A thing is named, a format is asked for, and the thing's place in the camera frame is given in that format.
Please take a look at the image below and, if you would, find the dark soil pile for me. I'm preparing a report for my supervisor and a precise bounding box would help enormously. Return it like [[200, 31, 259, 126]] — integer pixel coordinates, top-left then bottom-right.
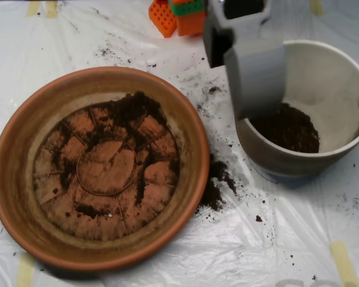
[[52, 91, 180, 219]]

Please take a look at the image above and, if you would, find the white ceramic pot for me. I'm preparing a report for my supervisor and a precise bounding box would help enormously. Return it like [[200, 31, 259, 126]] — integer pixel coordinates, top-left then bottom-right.
[[233, 40, 359, 179]]

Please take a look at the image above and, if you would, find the spilled soil heap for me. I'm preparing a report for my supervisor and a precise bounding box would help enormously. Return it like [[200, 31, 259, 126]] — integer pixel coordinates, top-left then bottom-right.
[[196, 154, 239, 212]]

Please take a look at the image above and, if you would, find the terracotta plant saucer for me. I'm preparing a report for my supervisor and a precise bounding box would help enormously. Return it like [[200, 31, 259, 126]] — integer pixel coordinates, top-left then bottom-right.
[[0, 66, 210, 273]]

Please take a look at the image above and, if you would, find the beige masking tape strip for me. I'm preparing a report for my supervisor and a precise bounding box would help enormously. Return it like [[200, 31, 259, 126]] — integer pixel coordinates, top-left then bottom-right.
[[26, 0, 42, 17], [330, 240, 359, 287], [309, 0, 324, 16], [45, 0, 60, 19], [16, 253, 35, 287]]

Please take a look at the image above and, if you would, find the clear plastic cover sheet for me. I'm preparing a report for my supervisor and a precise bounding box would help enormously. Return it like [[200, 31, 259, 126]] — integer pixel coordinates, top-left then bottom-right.
[[0, 0, 359, 287]]

